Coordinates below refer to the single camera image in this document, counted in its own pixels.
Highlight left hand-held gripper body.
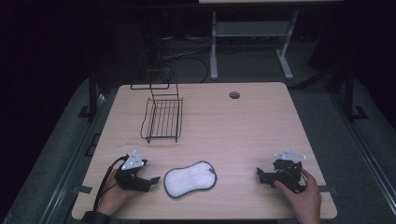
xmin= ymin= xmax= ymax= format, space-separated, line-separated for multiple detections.
xmin=114 ymin=150 xmax=151 ymax=192

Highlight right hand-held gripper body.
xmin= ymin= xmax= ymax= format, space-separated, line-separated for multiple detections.
xmin=268 ymin=148 xmax=308 ymax=193

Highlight white sponge with grey rim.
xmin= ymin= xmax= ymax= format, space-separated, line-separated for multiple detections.
xmin=163 ymin=160 xmax=219 ymax=200

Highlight black wire rack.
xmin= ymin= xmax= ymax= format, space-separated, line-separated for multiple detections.
xmin=130 ymin=50 xmax=184 ymax=145

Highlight person's left hand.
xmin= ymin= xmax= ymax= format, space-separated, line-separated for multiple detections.
xmin=95 ymin=169 xmax=142 ymax=217

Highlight person's right hand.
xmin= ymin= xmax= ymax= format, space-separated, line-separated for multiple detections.
xmin=273 ymin=169 xmax=322 ymax=224

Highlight grey tape strip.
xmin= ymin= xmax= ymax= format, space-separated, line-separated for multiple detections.
xmin=72 ymin=185 xmax=93 ymax=195
xmin=318 ymin=185 xmax=338 ymax=194

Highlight white metal stand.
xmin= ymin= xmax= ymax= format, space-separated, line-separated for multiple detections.
xmin=209 ymin=8 xmax=301 ymax=81

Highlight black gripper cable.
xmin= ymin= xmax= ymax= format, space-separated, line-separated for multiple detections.
xmin=92 ymin=155 xmax=129 ymax=213

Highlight black post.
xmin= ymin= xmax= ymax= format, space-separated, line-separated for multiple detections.
xmin=343 ymin=69 xmax=370 ymax=121
xmin=78 ymin=69 xmax=100 ymax=119

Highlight black floor cables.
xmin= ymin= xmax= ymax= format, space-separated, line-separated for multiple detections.
xmin=162 ymin=35 xmax=216 ymax=84

